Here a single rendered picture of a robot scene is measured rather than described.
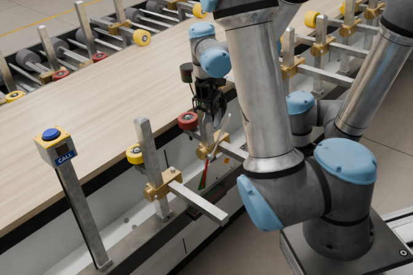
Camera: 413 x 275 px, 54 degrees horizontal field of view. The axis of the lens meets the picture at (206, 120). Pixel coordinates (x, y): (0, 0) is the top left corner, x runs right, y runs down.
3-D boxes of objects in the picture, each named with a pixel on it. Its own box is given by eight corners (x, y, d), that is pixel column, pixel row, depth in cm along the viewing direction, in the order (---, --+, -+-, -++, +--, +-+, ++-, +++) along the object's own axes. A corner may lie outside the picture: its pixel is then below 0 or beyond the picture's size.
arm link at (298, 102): (318, 104, 107) (284, 104, 109) (316, 137, 114) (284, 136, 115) (316, 88, 114) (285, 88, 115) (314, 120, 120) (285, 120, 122)
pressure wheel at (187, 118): (204, 138, 164) (201, 114, 157) (190, 148, 160) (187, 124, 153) (191, 131, 169) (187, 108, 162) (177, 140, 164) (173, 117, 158)
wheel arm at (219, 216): (229, 222, 125) (228, 213, 123) (222, 229, 123) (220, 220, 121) (142, 165, 152) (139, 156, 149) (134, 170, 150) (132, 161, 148)
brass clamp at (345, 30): (362, 28, 204) (363, 19, 201) (348, 38, 196) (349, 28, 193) (350, 26, 207) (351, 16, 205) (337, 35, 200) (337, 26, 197)
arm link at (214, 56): (245, 46, 103) (232, 31, 112) (203, 56, 101) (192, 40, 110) (247, 73, 107) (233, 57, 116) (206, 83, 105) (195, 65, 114)
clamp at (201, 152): (230, 144, 155) (229, 133, 152) (206, 162, 148) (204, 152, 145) (219, 139, 159) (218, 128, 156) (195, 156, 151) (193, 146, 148)
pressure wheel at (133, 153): (153, 164, 154) (148, 140, 147) (153, 178, 147) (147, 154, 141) (133, 167, 154) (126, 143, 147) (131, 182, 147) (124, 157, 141)
